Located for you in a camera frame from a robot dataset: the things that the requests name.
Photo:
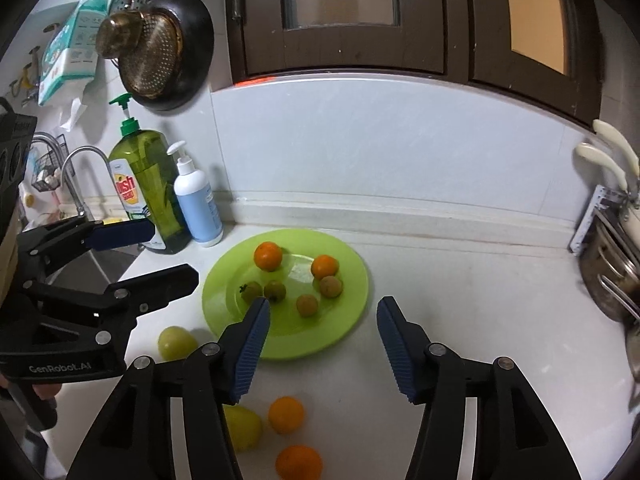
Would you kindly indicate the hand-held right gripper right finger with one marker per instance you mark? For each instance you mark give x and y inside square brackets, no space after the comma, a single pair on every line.
[395,350]

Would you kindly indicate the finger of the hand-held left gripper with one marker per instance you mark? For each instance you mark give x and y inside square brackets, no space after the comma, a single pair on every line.
[160,285]
[120,235]

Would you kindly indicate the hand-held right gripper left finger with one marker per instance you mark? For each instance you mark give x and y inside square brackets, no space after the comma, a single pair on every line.
[252,350]

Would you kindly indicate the green plate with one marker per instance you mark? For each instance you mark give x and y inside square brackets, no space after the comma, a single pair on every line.
[300,335]

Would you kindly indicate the green tomato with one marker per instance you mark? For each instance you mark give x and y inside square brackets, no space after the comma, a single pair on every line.
[251,291]
[274,290]

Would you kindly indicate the small brown kiwi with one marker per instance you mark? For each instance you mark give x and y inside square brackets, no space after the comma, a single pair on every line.
[331,286]
[306,305]

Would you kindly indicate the orange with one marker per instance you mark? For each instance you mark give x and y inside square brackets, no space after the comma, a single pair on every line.
[268,256]
[325,265]
[299,462]
[286,414]

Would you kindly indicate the person's left hand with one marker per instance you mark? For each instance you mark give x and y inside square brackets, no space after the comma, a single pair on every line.
[44,391]

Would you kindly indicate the steel sink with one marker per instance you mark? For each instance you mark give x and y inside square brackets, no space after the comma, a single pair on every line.
[100,262]

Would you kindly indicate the green dish soap bottle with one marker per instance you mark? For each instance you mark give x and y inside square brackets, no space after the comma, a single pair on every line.
[150,185]

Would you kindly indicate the green apple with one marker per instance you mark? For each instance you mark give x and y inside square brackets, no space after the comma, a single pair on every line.
[177,342]

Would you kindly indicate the slim chrome faucet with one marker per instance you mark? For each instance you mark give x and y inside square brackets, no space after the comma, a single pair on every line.
[75,180]

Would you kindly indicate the yellow-green pear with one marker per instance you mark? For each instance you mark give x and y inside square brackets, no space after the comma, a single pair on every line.
[247,430]

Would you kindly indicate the white blue pump bottle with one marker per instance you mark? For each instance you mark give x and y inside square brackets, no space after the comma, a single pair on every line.
[197,205]

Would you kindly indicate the clear plastic bag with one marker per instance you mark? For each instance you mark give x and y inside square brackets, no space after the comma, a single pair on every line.
[74,115]

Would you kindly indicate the brass colander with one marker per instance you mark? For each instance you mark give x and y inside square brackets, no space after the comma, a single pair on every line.
[150,60]

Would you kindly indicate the brass water valve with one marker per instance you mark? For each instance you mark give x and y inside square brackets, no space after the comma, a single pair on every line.
[25,77]

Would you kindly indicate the green white tissue pack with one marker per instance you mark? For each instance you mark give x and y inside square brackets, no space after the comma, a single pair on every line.
[70,55]

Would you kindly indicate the small copper pot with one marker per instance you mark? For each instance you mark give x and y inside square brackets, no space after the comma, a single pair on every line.
[117,35]

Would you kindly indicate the black frying pan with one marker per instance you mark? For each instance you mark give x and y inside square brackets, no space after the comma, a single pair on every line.
[192,45]

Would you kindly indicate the dark brown cabinet door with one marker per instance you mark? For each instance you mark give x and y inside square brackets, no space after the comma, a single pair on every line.
[500,80]
[340,55]

